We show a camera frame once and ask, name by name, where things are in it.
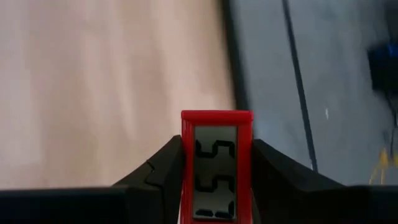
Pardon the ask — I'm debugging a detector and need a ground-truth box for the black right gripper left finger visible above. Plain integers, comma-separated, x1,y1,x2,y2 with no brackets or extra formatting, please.
112,134,187,224

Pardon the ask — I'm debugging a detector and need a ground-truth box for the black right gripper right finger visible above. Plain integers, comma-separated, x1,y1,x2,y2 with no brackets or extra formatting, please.
252,139,349,224

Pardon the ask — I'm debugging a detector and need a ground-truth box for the black floor tape strip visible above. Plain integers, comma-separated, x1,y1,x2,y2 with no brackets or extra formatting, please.
281,0,319,172

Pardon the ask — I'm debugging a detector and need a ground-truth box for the black aluminium table frame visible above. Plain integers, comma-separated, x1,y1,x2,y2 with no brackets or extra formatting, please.
221,0,251,110

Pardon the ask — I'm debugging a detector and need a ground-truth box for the black device with blue part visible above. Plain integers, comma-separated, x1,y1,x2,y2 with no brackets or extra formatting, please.
366,40,398,94

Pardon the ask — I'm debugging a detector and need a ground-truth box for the red digital clock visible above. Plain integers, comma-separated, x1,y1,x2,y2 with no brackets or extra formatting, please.
180,110,254,224

